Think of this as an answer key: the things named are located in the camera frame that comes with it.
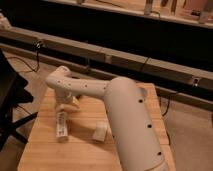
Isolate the black chair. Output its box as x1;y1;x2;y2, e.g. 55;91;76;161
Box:
0;49;37;151

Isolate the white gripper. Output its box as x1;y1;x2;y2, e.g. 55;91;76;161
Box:
55;90;80;110

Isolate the black cable by table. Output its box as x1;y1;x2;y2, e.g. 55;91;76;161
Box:
159;96;172;118

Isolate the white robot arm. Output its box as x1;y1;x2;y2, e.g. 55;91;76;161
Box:
46;66;169;171

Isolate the black cable on floor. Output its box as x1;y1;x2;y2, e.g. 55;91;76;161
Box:
6;39;45;74

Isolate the white lotion bottle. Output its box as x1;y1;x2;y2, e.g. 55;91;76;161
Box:
56;105;68;142

